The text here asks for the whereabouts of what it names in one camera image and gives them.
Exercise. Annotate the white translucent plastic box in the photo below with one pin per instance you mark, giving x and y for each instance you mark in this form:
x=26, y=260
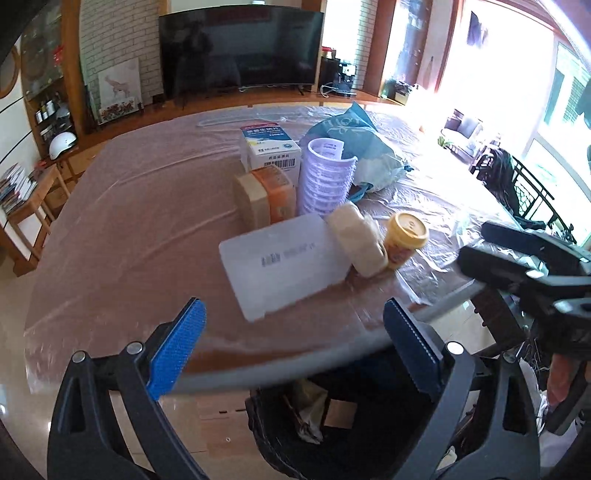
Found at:
x=284, y=265

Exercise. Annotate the white helmet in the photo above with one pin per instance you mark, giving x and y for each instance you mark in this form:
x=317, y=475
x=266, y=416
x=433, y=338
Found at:
x=63, y=145

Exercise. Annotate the black metal chair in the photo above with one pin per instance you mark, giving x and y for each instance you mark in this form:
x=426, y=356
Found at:
x=521, y=184

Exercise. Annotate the framed horse picture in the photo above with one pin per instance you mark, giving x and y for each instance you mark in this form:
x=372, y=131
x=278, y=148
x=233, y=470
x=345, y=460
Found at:
x=119, y=90

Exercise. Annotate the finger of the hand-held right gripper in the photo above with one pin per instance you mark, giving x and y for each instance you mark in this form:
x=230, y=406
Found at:
x=494, y=265
x=521, y=237

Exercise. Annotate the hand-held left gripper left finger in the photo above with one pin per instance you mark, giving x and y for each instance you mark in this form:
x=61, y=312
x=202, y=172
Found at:
x=178, y=344

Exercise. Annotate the stack of magazines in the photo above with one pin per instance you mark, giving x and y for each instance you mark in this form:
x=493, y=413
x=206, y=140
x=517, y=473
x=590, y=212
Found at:
x=16, y=189

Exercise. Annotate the yellow drink can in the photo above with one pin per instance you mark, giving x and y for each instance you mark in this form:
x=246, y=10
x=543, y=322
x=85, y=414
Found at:
x=404, y=240

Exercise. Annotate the purple hair roller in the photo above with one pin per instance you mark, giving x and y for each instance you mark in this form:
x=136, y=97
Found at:
x=323, y=177

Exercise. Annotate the black television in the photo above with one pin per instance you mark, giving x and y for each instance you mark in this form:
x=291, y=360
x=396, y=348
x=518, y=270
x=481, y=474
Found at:
x=240, y=50

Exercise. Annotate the crumpled paper scrap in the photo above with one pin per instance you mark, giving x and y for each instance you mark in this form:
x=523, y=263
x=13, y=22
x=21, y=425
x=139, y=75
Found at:
x=307, y=410

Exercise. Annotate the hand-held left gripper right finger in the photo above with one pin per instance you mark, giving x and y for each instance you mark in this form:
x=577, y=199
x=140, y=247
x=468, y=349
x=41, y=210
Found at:
x=411, y=344

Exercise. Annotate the blue plastic bag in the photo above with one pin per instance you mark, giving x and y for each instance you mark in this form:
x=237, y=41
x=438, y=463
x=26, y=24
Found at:
x=360, y=143

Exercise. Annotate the person's right hand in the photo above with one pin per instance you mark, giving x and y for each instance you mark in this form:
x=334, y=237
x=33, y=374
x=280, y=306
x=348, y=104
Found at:
x=561, y=381

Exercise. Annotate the black coffee machine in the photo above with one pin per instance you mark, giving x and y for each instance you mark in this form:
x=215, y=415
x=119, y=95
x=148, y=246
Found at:
x=344, y=76

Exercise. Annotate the wooden side table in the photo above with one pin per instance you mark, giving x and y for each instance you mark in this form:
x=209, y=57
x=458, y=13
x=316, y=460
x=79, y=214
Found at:
x=32, y=226

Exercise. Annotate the dark armchair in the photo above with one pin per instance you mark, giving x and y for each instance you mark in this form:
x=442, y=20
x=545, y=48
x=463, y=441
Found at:
x=464, y=131

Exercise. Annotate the white medicine box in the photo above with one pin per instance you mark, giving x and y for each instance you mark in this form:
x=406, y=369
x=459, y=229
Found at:
x=270, y=147

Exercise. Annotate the black trash bin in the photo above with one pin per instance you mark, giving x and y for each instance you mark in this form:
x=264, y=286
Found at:
x=351, y=429

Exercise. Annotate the clear plastic table cover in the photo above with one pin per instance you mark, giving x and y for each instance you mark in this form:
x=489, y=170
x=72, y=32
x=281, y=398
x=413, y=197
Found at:
x=138, y=217

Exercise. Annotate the cream tissue pack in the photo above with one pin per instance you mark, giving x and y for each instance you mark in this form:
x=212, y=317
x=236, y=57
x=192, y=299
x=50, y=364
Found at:
x=358, y=240

